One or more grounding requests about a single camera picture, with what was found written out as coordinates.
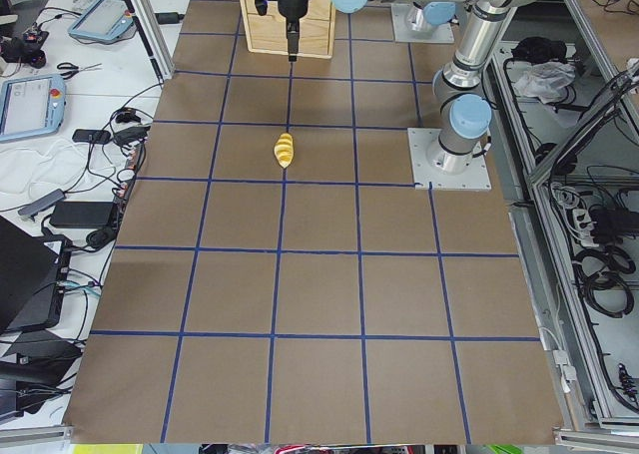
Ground black smartphone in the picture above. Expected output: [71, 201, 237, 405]
[72, 129, 112, 145]

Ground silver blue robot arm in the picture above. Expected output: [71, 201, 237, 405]
[331, 0, 536, 175]
[407, 1, 456, 31]

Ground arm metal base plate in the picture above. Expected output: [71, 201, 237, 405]
[407, 128, 491, 192]
[391, 1, 456, 44]

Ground crumpled white cloth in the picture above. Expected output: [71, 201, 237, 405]
[513, 61, 576, 104]

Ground blue teach pendant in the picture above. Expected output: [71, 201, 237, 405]
[68, 0, 135, 45]
[1, 74, 66, 143]

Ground black scissors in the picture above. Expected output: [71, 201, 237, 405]
[56, 62, 102, 80]

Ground aluminium frame post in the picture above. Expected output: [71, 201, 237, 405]
[124, 0, 175, 84]

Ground yellow toy bread roll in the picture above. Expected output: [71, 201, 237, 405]
[274, 133, 295, 170]

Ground blue teach pendant lower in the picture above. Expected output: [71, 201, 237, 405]
[1, 74, 66, 143]

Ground light wooden drawer cabinet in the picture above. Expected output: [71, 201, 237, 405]
[240, 0, 335, 59]

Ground blue teach pendant upper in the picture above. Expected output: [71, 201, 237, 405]
[68, 0, 135, 45]

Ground black laptop computer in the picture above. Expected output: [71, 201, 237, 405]
[1, 219, 71, 334]

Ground black power adapter brick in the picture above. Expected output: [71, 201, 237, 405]
[50, 201, 114, 228]

